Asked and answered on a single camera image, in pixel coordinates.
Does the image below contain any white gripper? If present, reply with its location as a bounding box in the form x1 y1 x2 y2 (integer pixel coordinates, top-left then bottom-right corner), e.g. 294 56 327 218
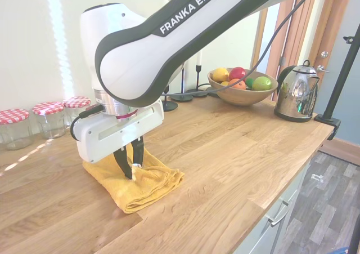
73 97 165 180

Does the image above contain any yellow towel cloth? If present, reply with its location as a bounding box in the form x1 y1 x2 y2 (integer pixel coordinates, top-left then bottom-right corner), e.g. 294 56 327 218
82 148 186 215

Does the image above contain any short black candle holder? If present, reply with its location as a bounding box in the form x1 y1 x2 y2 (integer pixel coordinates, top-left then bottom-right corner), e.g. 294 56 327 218
162 84 179 112

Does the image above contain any glass jar red checked lid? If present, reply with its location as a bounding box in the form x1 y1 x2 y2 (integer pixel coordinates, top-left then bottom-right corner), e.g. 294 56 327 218
0 108 32 150
62 96 93 128
32 101 68 139

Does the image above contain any tall thin black candle holder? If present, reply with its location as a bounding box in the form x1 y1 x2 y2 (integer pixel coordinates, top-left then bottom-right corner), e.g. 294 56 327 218
170 67 194 103

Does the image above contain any yellow lemon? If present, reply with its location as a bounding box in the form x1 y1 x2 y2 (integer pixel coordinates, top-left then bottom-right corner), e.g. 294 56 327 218
211 68 230 83

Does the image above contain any wooden fruit bowl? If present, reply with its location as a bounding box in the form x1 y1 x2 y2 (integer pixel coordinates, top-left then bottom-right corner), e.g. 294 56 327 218
207 67 279 106

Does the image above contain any orange fruit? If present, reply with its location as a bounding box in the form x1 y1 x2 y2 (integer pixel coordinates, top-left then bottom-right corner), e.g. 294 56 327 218
227 78 246 90

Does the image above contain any red apple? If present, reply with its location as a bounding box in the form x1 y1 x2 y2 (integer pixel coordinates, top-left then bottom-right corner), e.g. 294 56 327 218
228 66 248 81

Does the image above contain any green apple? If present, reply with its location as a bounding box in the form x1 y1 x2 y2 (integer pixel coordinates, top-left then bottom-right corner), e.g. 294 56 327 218
251 76 272 91

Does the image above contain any pale green base cabinet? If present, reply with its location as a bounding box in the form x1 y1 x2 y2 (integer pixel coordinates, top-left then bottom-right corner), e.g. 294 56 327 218
232 152 313 254

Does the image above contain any shiny steel kettle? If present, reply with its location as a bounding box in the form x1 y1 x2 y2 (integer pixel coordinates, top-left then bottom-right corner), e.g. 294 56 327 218
274 59 321 123

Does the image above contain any wooden door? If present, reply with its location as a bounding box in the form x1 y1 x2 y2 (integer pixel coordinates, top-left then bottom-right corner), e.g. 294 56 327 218
309 0 355 115

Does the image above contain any black cable with plug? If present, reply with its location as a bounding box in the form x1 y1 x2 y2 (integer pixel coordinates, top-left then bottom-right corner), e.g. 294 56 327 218
69 104 105 141

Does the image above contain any silver drawer handle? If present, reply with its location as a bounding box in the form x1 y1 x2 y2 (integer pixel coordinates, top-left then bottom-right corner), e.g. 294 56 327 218
267 202 291 228

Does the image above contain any grey hanging cable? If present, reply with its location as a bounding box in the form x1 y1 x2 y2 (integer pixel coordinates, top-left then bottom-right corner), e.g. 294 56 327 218
163 0 321 100

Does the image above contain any wooden door frame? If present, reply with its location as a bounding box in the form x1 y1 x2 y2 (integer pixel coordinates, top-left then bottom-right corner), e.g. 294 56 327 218
251 0 320 100

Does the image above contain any black camera stand with clamp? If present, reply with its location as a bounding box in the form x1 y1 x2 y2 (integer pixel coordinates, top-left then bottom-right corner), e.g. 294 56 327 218
314 25 360 141

